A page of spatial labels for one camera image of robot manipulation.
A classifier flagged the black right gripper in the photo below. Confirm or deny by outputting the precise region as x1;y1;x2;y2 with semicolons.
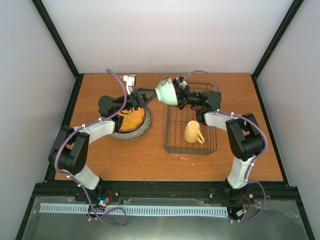
160;85;202;111

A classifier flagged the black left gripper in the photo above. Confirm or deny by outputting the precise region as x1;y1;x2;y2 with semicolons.
116;88;160;113

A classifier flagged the pale green ceramic bowl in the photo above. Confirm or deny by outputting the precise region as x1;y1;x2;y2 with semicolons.
155;75;178;106

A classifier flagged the green wire dish rack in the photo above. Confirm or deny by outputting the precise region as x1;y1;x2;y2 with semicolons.
163;82;217;156

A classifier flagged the yellow ceramic mug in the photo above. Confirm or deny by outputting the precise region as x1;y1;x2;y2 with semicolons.
184;120;205;144

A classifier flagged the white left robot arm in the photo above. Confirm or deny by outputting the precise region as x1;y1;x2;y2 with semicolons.
48;88;160;202

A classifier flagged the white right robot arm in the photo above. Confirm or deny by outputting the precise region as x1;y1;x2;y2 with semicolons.
174;83;268;200

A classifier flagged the yellow polka dot plate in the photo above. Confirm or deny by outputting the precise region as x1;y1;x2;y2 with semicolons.
118;108;146;133

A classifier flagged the pink scalloped plate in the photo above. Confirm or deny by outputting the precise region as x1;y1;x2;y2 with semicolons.
118;118;145;133

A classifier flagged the dark speckled stone plate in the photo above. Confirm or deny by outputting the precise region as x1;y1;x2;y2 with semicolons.
109;107;152;142

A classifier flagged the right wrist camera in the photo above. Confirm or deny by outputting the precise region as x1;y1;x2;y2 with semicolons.
172;76;188;89

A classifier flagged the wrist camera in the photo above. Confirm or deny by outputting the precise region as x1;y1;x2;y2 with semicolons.
172;76;188;89
123;74;137;95

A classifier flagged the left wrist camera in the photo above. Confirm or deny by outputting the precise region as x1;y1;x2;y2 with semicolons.
123;74;137;95

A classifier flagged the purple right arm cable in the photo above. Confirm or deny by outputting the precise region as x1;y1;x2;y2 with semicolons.
183;69;270;223

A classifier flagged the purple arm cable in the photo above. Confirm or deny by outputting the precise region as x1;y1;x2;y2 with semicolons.
54;68;128;228
183;69;270;223

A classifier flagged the black left frame post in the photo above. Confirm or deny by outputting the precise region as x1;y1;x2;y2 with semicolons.
31;0;85;78

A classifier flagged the black frame post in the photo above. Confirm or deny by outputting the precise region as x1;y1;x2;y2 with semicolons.
31;0;85;78
251;0;306;78

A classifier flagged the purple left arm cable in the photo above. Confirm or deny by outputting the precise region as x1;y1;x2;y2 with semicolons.
54;68;128;228

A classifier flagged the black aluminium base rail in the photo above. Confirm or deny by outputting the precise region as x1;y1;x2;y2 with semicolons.
32;179;301;203

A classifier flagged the black right frame post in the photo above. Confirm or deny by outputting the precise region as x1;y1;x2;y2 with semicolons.
251;0;306;78

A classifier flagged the light blue slotted cable duct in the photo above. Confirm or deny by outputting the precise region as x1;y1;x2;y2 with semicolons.
39;203;228;218

